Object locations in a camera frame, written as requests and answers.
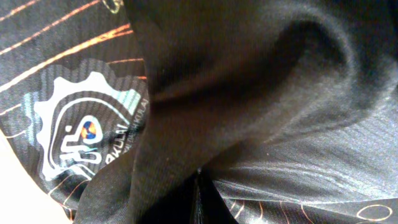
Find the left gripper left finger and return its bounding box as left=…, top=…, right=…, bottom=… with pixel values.
left=138, top=174, right=197, bottom=224

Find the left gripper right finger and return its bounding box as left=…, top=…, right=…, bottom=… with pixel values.
left=198, top=171, right=238, bottom=224

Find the black orange-patterned cycling jersey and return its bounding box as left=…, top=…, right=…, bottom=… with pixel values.
left=1, top=0, right=397, bottom=223

